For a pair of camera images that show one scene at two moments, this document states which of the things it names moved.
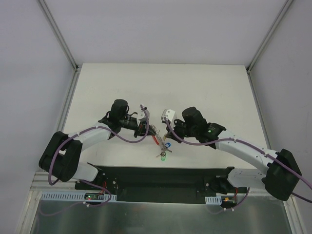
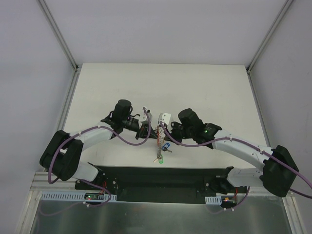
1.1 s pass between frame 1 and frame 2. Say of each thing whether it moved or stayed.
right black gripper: stayed
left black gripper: stayed
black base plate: stayed
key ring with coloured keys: moved
